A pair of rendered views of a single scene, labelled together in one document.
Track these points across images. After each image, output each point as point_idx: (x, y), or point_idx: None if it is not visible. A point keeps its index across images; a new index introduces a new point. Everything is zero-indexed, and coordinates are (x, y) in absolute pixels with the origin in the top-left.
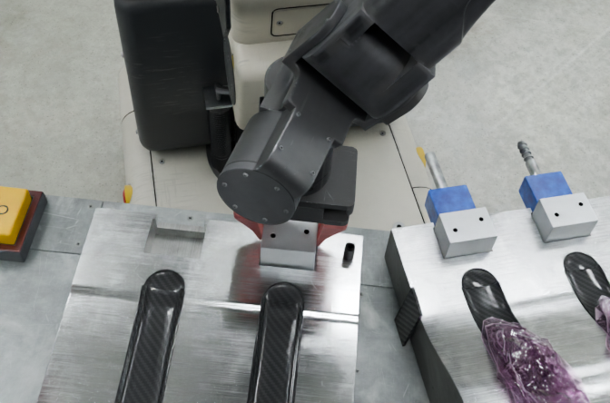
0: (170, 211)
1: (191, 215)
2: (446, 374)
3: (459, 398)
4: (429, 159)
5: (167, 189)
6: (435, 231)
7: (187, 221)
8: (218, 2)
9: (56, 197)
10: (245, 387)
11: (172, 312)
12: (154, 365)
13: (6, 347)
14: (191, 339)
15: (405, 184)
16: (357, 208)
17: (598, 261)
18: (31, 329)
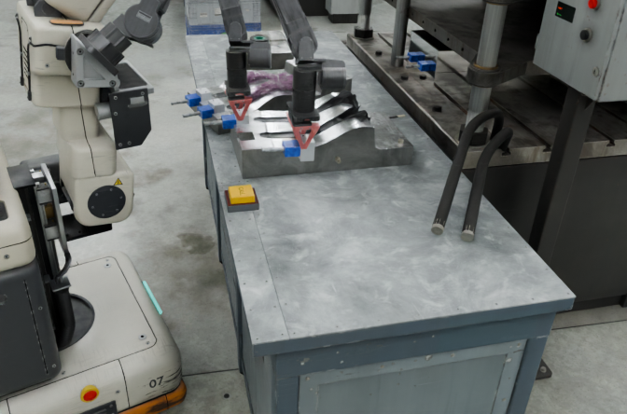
0: (216, 172)
1: (216, 168)
2: (266, 103)
3: (273, 98)
4: (186, 114)
5: (89, 363)
6: (215, 113)
7: (220, 168)
8: (127, 141)
9: (221, 195)
10: (287, 122)
11: (271, 134)
12: (289, 135)
13: (287, 188)
14: (279, 130)
15: (76, 267)
16: (95, 282)
17: (215, 93)
18: (279, 186)
